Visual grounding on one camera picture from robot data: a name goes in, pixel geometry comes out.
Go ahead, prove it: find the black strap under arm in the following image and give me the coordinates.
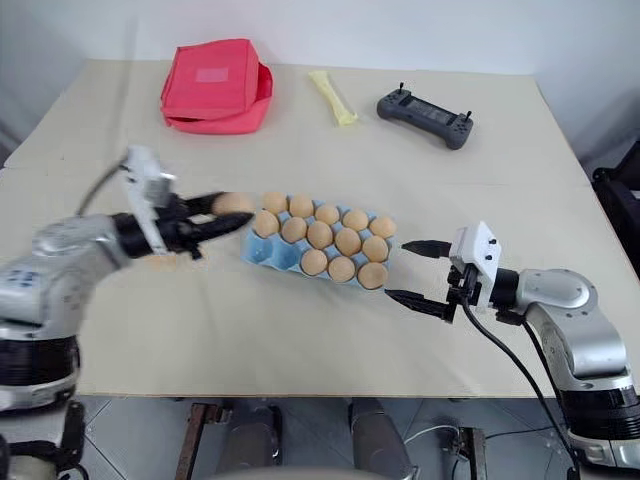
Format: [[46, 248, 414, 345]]
[[58, 399, 87, 469]]

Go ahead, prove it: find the dark grey rounded shape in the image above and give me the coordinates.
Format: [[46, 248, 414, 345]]
[[348, 397, 420, 480], [218, 398, 285, 470]]

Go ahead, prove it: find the grey handheld remote controller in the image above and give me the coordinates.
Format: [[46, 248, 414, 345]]
[[375, 81, 477, 152]]

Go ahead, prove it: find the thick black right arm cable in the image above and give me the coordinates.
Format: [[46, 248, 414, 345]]
[[460, 299, 584, 480]]

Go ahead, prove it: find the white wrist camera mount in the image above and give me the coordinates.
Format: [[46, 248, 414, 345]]
[[448, 220, 502, 315], [119, 145, 180, 256]]

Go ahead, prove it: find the blue egg carton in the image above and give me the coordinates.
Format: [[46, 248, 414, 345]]
[[240, 198, 400, 293]]

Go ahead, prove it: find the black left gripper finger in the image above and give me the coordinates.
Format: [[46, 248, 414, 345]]
[[191, 212, 254, 241], [181, 191, 227, 216]]

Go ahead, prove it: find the brown egg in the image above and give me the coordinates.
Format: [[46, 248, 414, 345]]
[[342, 209, 371, 232], [334, 227, 363, 256], [262, 191, 290, 214], [288, 194, 316, 218], [300, 249, 330, 278], [361, 235, 390, 263], [253, 210, 282, 237], [369, 216, 399, 239], [328, 256, 357, 284], [281, 216, 309, 243], [314, 204, 342, 226], [211, 191, 257, 217], [357, 261, 389, 291], [306, 221, 335, 250]]

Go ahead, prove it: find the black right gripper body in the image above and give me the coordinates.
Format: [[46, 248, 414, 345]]
[[445, 264, 483, 322]]

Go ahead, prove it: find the yellow plastic packet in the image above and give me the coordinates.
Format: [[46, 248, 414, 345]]
[[307, 69, 360, 128]]

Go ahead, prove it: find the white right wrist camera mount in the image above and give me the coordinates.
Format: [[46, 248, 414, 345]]
[[448, 220, 502, 315]]

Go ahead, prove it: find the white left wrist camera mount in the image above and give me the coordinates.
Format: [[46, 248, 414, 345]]
[[119, 145, 180, 256]]

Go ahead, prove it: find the black frame beside table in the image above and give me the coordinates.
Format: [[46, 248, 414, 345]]
[[591, 141, 640, 282]]

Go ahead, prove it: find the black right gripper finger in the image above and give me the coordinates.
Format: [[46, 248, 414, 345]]
[[400, 239, 454, 260], [383, 288, 457, 324]]

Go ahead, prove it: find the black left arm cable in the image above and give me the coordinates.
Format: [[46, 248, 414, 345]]
[[78, 159, 130, 218]]

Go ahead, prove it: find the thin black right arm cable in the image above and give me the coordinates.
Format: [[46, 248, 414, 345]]
[[497, 309, 576, 451]]

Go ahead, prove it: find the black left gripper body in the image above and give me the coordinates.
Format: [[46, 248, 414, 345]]
[[155, 194, 205, 260]]

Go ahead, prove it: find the rusty metal table leg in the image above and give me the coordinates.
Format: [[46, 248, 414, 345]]
[[173, 401, 224, 480], [452, 426, 490, 480]]

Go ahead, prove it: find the white cable under table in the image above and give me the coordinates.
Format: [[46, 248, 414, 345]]
[[402, 423, 454, 447]]

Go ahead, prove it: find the red fabric bag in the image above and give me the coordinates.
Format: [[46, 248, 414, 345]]
[[159, 37, 276, 136]]

